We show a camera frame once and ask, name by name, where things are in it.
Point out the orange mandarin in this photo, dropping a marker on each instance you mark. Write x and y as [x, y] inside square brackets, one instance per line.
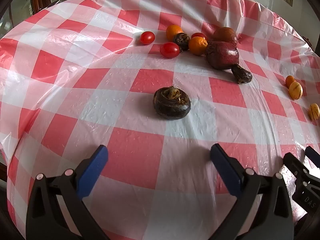
[174, 31]
[197, 45]
[290, 80]

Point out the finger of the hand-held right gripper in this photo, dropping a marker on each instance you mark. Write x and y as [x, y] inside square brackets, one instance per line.
[292, 161]
[313, 155]

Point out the yellow striped pepino melon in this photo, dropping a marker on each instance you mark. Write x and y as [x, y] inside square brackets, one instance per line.
[295, 90]
[313, 111]

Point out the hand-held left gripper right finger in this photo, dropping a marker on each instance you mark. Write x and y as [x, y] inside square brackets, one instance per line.
[225, 170]

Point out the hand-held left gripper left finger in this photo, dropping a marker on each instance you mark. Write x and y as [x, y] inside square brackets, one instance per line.
[93, 170]

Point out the dark red pomegranate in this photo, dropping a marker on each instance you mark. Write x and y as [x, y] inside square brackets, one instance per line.
[222, 55]

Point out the dark water chestnut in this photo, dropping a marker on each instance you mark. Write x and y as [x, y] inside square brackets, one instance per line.
[182, 40]
[172, 104]
[242, 74]

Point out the brownish orange pomegranate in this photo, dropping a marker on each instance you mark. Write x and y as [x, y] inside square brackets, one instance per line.
[225, 35]

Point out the red tomato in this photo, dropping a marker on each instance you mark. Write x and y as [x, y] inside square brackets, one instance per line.
[147, 37]
[170, 50]
[199, 35]

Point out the red white checkered plastic tablecloth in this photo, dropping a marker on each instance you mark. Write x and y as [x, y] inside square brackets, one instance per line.
[140, 80]

